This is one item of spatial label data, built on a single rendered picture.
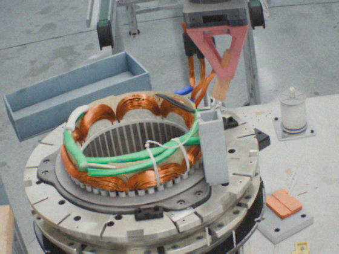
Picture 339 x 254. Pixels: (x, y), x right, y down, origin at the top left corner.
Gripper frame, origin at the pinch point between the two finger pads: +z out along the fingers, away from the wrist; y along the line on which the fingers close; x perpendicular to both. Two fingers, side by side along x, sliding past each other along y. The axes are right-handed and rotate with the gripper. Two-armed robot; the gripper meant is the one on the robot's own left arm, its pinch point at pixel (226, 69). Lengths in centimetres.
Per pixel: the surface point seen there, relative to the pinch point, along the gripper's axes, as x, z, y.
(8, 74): 130, 97, 268
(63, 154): 21.8, 10.1, 3.1
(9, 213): 31.6, 17.3, 0.7
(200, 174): 4.9, 14.0, 1.7
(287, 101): -9, 34, 61
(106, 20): 42, 35, 137
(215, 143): 2.4, 9.0, -0.1
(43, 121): 32.1, 16.8, 28.2
